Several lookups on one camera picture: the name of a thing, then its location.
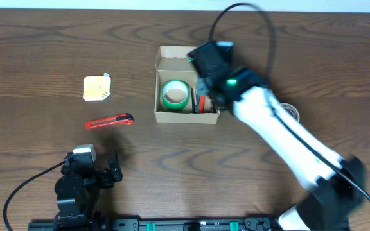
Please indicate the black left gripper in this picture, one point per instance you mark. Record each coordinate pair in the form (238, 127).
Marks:
(107, 178)

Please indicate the white masking tape roll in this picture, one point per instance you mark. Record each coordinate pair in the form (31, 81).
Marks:
(291, 110)

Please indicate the yellow sticky note pad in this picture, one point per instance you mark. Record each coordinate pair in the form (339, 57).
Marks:
(97, 88)

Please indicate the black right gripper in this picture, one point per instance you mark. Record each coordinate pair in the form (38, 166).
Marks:
(202, 83)

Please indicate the open cardboard box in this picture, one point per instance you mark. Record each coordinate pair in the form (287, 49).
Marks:
(172, 63)

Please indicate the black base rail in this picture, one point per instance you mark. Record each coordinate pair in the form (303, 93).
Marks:
(246, 224)

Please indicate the green tape roll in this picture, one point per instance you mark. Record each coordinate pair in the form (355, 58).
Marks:
(175, 95)

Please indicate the red utility knife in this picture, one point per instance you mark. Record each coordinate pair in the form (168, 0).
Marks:
(126, 119)

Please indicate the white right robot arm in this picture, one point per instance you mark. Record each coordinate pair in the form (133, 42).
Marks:
(333, 183)

